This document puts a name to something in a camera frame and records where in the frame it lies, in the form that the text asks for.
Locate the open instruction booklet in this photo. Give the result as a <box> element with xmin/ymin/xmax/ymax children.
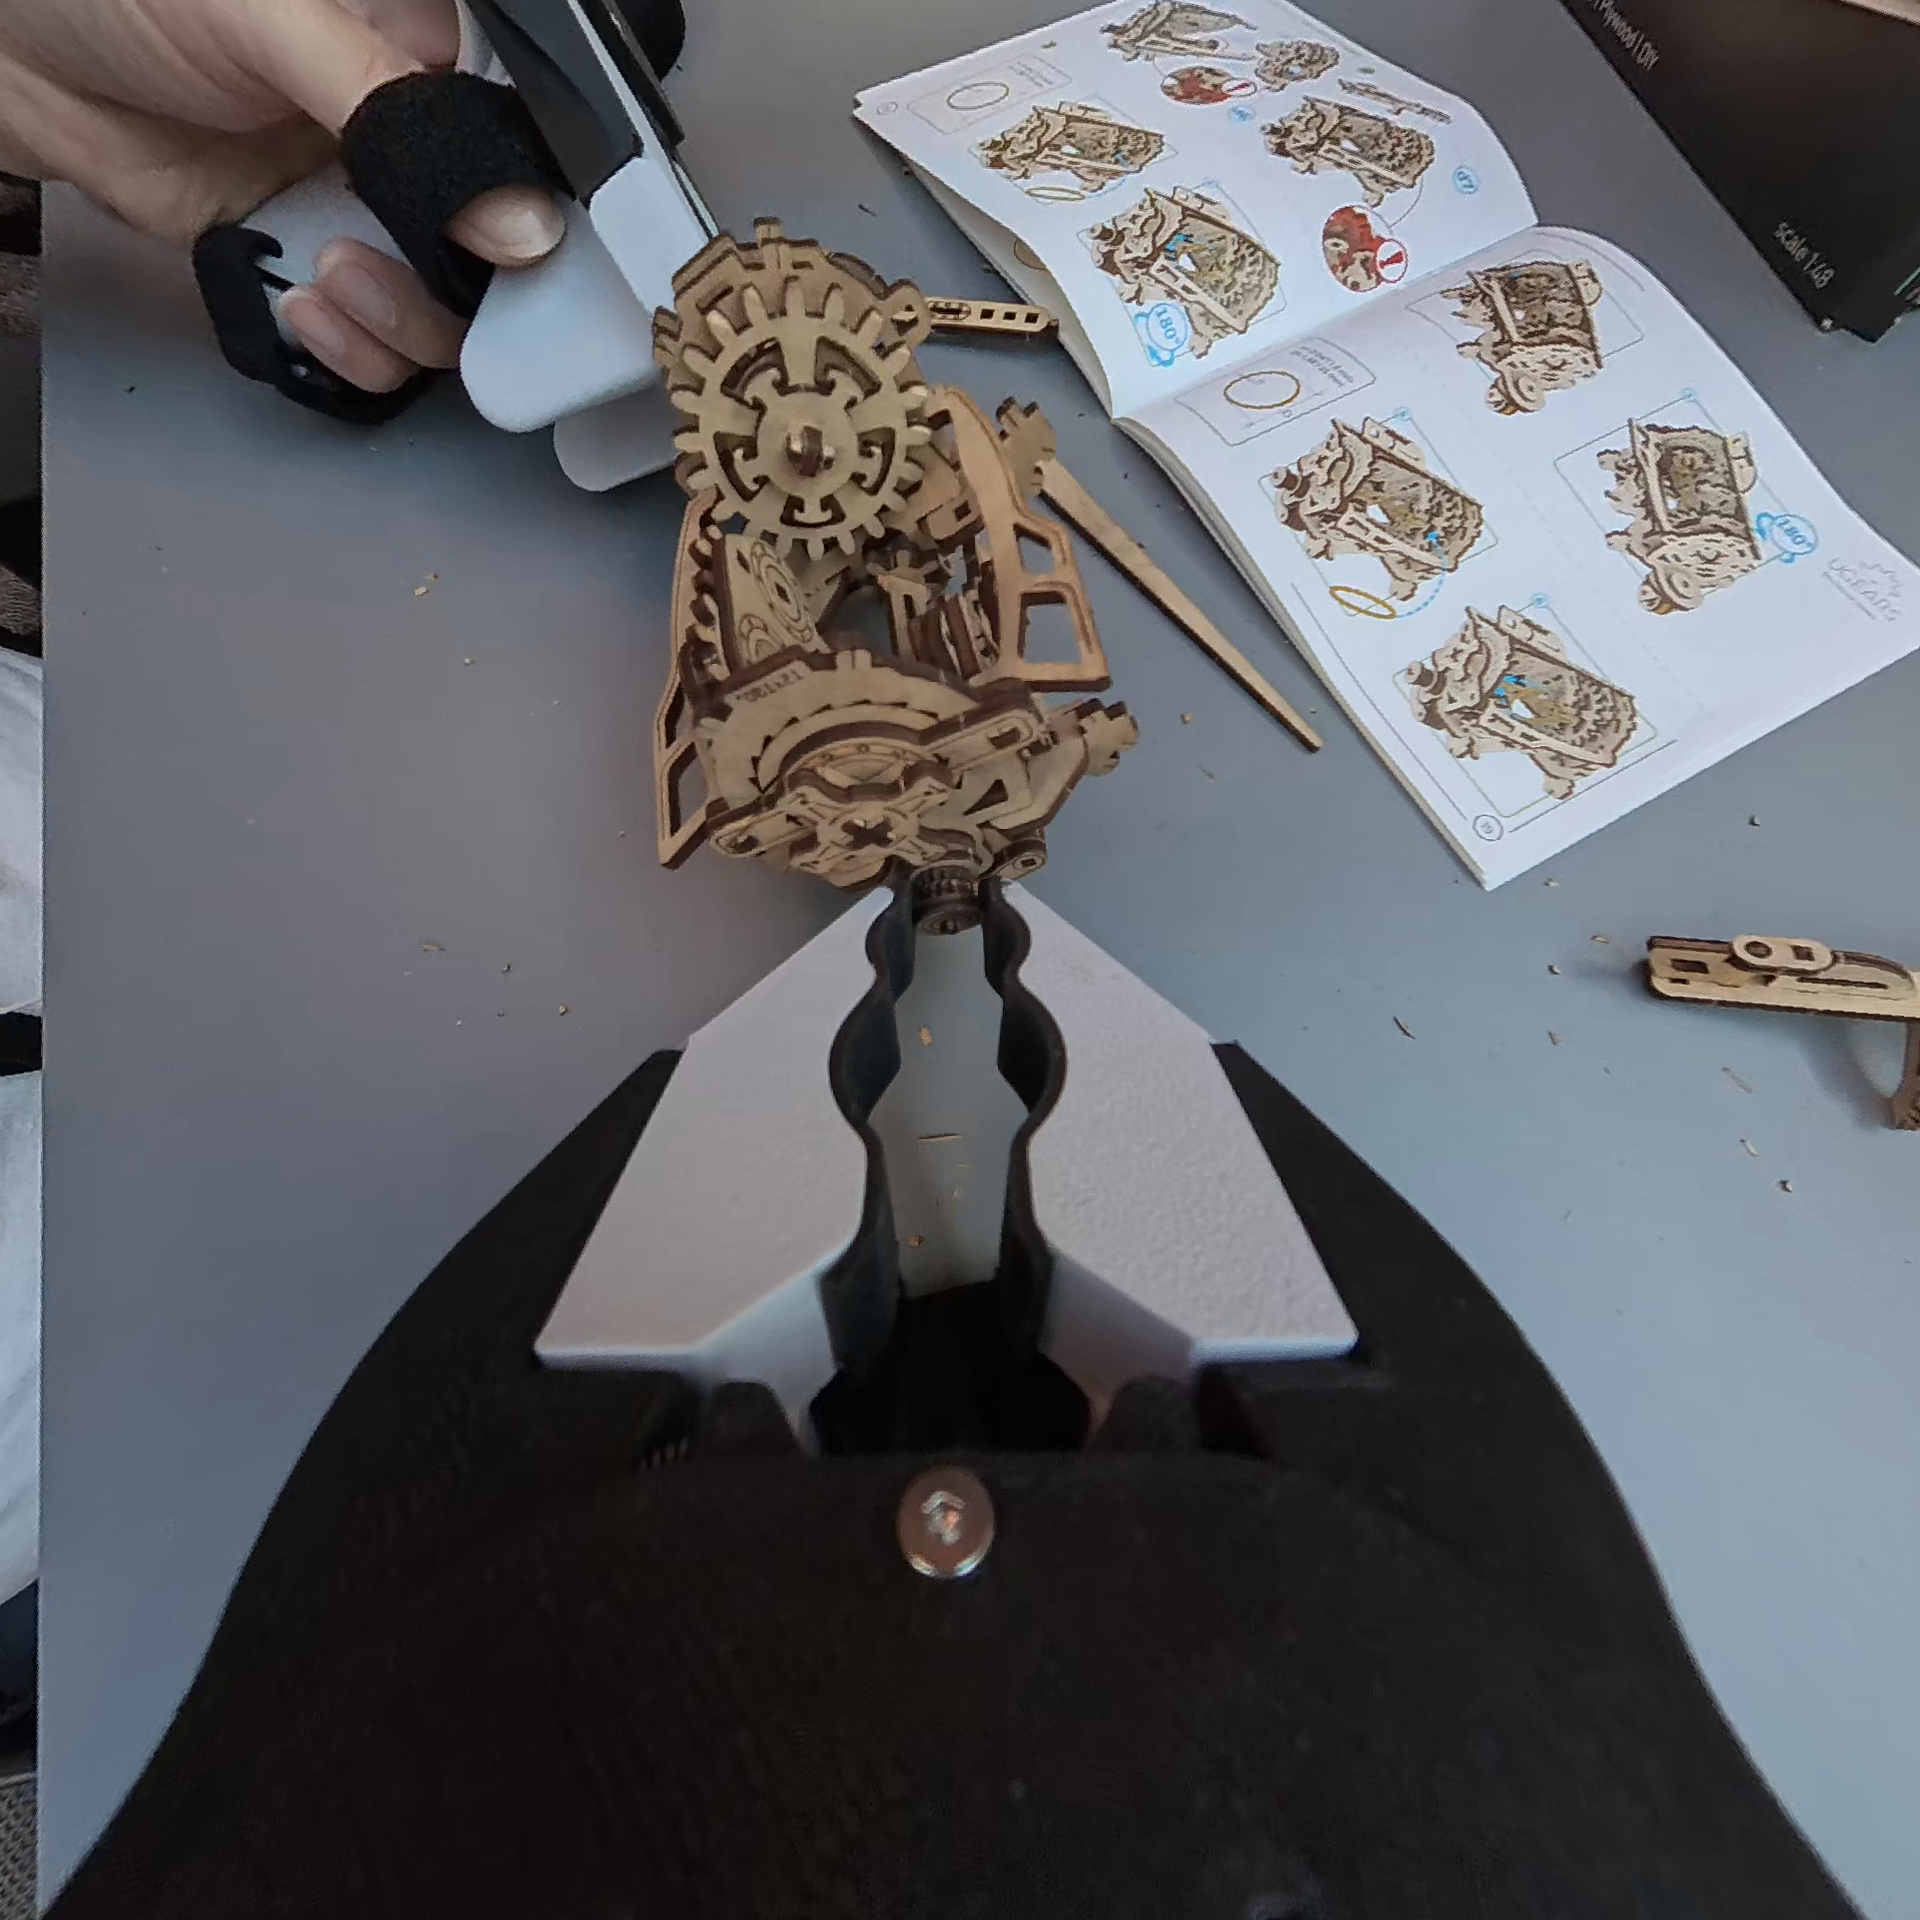
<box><xmin>854</xmin><ymin>0</ymin><xmax>1920</xmax><ymax>889</ymax></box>

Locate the grey desk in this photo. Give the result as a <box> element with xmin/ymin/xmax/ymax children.
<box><xmin>36</xmin><ymin>0</ymin><xmax>1920</xmax><ymax>1920</ymax></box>

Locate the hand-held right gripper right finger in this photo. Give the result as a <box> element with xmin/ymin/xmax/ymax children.
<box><xmin>988</xmin><ymin>881</ymin><xmax>1363</xmax><ymax>1414</ymax></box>

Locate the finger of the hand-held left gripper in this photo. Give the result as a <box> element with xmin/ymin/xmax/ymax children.
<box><xmin>576</xmin><ymin>150</ymin><xmax>726</xmax><ymax>287</ymax></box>

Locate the black product box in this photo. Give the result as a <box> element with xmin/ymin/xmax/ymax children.
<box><xmin>1560</xmin><ymin>0</ymin><xmax>1920</xmax><ymax>345</ymax></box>

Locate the pointed wooden stick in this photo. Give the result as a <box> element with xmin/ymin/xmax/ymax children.
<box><xmin>1035</xmin><ymin>480</ymin><xmax>1327</xmax><ymax>752</ymax></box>

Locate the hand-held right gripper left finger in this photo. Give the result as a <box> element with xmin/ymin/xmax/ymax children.
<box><xmin>535</xmin><ymin>884</ymin><xmax>918</xmax><ymax>1404</ymax></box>

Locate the wooden strip with cross peg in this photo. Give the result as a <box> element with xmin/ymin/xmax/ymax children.
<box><xmin>1646</xmin><ymin>931</ymin><xmax>1920</xmax><ymax>1128</ymax></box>

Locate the person's left hand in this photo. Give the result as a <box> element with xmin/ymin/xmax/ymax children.
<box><xmin>0</xmin><ymin>0</ymin><xmax>567</xmax><ymax>387</ymax></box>

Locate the wooden mechanical gear model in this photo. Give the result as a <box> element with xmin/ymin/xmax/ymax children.
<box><xmin>649</xmin><ymin>216</ymin><xmax>1136</xmax><ymax>939</ymax></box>

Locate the person's white shirt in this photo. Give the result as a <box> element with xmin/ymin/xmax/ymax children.
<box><xmin>0</xmin><ymin>645</ymin><xmax>48</xmax><ymax>1614</ymax></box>

